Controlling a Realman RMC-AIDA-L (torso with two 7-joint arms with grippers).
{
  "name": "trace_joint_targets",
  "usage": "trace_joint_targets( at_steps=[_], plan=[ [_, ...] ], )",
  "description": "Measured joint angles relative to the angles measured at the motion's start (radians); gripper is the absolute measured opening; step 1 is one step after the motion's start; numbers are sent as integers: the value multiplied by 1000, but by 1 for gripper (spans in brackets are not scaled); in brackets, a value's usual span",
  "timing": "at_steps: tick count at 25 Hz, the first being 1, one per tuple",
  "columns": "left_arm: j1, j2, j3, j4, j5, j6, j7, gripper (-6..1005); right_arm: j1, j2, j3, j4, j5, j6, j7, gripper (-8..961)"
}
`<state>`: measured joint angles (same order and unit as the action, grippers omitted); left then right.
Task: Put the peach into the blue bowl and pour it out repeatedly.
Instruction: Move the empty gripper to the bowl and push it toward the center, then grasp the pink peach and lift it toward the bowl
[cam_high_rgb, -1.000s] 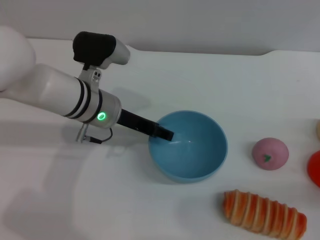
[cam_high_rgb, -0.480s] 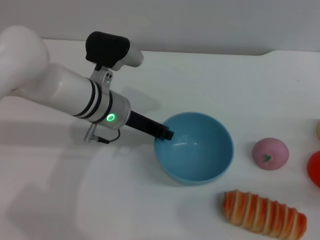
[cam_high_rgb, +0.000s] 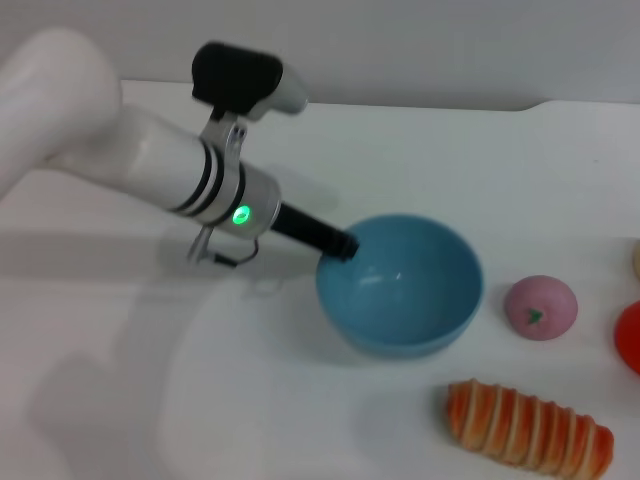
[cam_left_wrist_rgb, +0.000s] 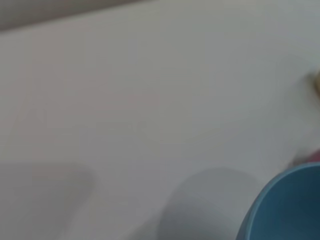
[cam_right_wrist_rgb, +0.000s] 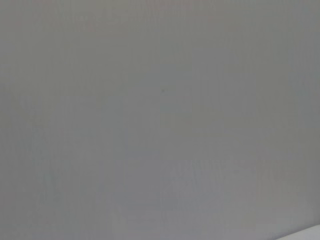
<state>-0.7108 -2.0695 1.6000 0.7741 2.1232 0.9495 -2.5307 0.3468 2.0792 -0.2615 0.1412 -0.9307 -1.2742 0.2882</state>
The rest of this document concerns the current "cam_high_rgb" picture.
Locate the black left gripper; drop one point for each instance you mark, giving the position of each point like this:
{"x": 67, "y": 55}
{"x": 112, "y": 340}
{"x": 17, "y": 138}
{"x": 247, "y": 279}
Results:
{"x": 305, "y": 225}

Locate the blue bowl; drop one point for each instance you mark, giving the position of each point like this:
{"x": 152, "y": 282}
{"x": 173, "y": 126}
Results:
{"x": 410, "y": 310}

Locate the pink toy peach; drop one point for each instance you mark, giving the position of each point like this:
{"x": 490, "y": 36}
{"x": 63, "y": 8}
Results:
{"x": 542, "y": 300}

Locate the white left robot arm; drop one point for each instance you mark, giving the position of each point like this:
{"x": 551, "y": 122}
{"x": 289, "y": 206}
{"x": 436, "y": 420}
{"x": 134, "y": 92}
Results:
{"x": 150, "y": 155}

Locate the orange striped toy bread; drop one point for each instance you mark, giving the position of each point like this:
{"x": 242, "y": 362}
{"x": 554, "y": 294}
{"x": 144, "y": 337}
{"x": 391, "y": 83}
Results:
{"x": 525, "y": 430}

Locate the beige round object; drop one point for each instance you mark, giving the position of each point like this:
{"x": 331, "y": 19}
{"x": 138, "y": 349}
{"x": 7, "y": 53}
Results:
{"x": 636, "y": 260}

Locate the red round object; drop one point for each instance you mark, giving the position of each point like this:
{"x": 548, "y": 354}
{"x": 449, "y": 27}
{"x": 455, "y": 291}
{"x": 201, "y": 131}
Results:
{"x": 631, "y": 340}

